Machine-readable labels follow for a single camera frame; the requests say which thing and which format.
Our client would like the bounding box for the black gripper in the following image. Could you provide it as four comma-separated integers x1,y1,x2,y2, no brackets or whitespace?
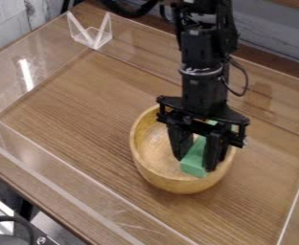
156,71,251,172

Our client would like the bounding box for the green rectangular block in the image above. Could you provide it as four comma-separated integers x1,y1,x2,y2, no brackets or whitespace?
179,119,239,179

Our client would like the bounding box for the brown wooden bowl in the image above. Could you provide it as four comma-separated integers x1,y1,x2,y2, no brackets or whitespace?
130,106,237,194

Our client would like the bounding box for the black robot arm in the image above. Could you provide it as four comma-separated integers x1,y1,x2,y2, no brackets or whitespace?
156,0,251,171

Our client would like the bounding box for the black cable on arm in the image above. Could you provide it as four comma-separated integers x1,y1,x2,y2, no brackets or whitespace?
220,56,250,98

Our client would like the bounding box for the clear acrylic tray wall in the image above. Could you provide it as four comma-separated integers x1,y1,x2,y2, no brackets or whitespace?
0,18,299,245

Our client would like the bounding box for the clear acrylic corner bracket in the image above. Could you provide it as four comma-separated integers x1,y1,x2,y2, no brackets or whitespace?
67,11,112,50

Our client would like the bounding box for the black metal bracket with bolt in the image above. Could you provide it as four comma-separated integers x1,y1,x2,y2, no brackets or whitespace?
13,216,60,245

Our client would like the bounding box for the black cable lower left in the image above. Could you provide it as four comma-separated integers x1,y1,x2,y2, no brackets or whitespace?
0,215,36,245

